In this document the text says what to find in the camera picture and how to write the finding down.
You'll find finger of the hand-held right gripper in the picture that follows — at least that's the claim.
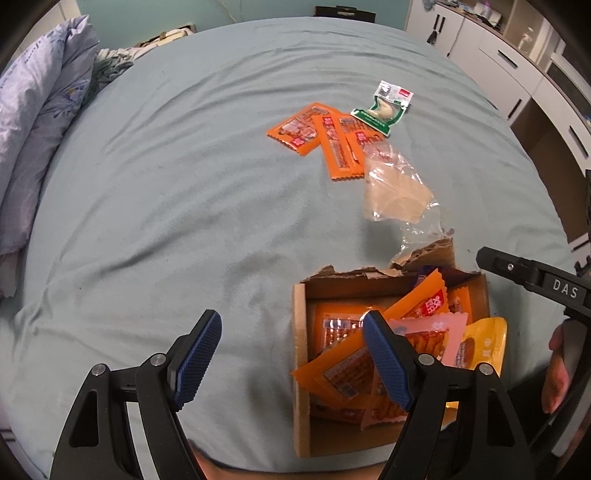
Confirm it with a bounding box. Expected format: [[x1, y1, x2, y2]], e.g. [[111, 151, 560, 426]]
[[477, 247, 591, 320]]

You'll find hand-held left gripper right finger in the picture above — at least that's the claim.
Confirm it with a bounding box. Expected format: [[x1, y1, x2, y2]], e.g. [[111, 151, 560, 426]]
[[362, 310, 536, 480]]

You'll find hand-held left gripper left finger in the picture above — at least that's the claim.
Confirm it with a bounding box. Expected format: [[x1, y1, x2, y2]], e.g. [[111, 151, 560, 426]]
[[48, 309, 223, 480]]

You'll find large orange snack packet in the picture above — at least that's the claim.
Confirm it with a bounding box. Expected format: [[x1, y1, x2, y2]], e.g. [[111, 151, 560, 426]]
[[291, 329, 385, 415]]

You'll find small orange snack packet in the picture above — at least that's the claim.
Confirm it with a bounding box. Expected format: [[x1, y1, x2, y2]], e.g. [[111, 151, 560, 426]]
[[445, 286, 473, 325]]

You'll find yellow snack packet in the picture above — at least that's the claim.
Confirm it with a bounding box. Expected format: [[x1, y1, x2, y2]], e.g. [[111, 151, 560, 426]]
[[445, 317, 508, 410]]

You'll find brown cardboard box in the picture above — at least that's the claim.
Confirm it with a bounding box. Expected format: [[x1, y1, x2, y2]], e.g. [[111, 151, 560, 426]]
[[291, 237, 491, 459]]

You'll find pile of orange packets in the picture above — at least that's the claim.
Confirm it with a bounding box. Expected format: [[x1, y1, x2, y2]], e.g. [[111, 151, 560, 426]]
[[266, 102, 370, 184]]

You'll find person's right hand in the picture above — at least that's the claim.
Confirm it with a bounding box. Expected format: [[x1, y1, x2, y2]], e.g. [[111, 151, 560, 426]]
[[540, 324, 573, 415]]

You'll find clear plastic bag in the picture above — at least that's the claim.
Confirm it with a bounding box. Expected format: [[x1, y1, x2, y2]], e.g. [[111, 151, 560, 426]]
[[362, 141, 456, 260]]

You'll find green and silver snack packet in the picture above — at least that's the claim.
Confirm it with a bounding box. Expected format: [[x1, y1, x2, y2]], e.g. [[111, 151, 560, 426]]
[[350, 80, 413, 138]]

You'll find black hanging item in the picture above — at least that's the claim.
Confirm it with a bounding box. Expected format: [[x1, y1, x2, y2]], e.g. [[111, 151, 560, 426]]
[[427, 14, 445, 46]]

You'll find purple floral pillow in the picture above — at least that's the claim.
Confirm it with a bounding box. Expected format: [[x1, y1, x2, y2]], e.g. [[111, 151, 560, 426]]
[[0, 14, 101, 298]]

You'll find crumpled grey-green cloth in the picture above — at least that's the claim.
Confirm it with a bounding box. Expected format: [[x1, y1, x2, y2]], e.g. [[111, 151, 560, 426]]
[[90, 46, 140, 95]]

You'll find black box behind bed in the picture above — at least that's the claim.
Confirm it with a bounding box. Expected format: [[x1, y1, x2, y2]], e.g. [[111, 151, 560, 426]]
[[315, 6, 376, 23]]

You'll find bedside clutter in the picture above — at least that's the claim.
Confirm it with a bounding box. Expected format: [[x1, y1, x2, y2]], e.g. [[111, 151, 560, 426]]
[[137, 25, 198, 49]]

